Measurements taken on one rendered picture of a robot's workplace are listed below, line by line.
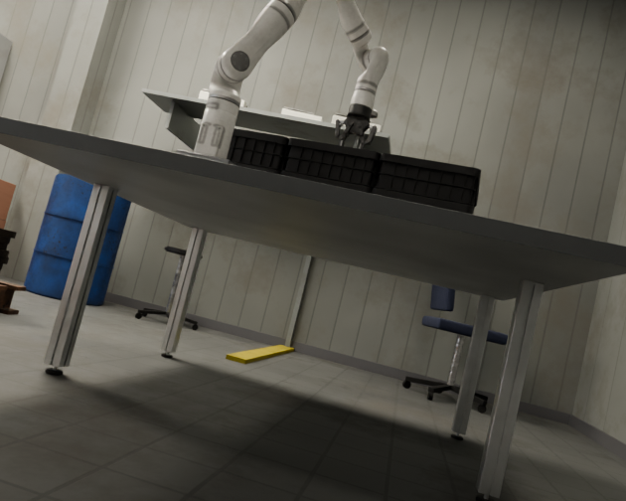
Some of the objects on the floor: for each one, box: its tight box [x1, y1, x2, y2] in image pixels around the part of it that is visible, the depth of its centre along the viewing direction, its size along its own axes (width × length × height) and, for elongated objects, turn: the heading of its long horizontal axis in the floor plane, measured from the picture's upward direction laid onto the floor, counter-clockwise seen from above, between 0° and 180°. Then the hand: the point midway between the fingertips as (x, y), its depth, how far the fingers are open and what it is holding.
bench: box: [0, 112, 626, 501], centre depth 200 cm, size 160×160×70 cm
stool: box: [135, 246, 203, 330], centre depth 439 cm, size 49×46×58 cm
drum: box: [24, 174, 131, 306], centre depth 445 cm, size 61×61×93 cm
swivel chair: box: [402, 284, 508, 414], centre depth 396 cm, size 64×61×110 cm
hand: (350, 149), depth 181 cm, fingers open, 5 cm apart
